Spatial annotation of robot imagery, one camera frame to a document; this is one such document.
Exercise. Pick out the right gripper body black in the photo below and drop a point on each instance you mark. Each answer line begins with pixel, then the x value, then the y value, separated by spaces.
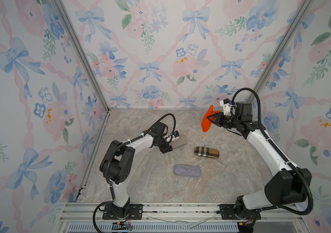
pixel 227 121

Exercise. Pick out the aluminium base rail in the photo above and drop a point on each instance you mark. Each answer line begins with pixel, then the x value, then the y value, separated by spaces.
pixel 156 218

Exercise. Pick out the brown plaid eyeglass case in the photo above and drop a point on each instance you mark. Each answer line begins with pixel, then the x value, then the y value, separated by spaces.
pixel 206 152

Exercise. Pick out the orange microfiber cloth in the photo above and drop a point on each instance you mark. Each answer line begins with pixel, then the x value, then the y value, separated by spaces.
pixel 206 123

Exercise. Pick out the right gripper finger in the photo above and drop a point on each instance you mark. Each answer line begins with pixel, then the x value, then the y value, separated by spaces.
pixel 214 116
pixel 213 121

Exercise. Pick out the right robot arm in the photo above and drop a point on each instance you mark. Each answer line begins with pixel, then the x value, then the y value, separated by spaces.
pixel 289 187

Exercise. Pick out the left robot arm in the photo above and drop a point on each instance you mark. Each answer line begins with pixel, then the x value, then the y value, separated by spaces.
pixel 117 164

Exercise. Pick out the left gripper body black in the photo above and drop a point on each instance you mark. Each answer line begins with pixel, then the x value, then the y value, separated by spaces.
pixel 164 147

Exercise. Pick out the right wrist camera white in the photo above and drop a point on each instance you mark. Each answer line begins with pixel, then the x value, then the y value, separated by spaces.
pixel 228 107

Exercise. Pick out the purple fabric eyeglass case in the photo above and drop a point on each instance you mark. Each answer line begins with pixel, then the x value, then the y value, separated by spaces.
pixel 187 170

